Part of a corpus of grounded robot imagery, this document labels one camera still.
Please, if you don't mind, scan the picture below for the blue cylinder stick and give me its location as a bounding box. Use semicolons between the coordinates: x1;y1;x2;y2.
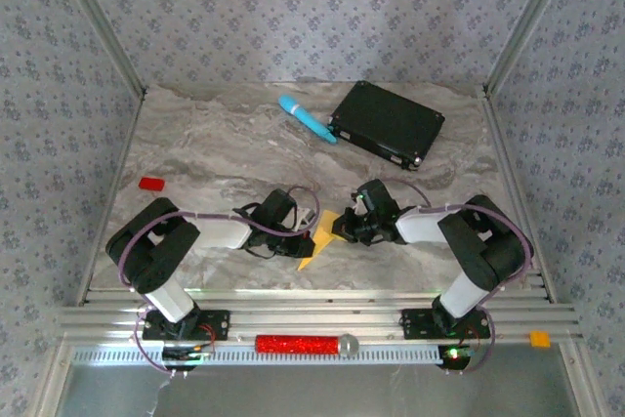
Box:
278;95;339;145

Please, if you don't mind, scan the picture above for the grey slotted cable duct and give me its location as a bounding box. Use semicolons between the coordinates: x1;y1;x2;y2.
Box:
71;342;446;367

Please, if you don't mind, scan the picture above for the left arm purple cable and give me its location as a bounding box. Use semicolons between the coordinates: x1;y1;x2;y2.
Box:
119;185;322;378

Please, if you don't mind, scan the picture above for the aluminium frame leg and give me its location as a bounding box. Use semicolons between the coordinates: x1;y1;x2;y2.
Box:
559;343;603;417
28;343;74;417

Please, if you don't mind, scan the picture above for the aluminium side rail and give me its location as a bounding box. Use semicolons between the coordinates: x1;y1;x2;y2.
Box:
480;86;556;304
77;89;147;306

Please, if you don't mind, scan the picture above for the aluminium base frame rail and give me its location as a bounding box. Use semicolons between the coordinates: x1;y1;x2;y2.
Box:
57;288;585;346

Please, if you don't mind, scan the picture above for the red glitter microphone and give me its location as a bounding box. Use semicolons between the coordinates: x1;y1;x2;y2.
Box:
254;333;361;359

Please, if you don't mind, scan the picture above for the yellow paper sheet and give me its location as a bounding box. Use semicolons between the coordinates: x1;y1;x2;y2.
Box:
296;210;344;272

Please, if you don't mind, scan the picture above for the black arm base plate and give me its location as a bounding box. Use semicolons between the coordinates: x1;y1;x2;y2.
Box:
141;308;231;343
400;308;492;341

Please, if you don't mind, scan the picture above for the black hard case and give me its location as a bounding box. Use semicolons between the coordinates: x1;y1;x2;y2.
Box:
327;79;446;173

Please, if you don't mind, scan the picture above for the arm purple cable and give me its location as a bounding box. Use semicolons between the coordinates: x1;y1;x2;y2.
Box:
375;178;534;375
119;185;322;378

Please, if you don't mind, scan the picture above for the black controller board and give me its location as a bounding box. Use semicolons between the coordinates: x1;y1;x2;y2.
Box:
437;344;482;372
162;345;216;370

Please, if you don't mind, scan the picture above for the aluminium corner post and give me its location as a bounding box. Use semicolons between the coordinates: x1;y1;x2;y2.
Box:
482;0;582;96
47;0;148;99

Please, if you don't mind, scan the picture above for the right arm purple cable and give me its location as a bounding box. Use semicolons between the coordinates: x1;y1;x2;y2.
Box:
375;178;534;375

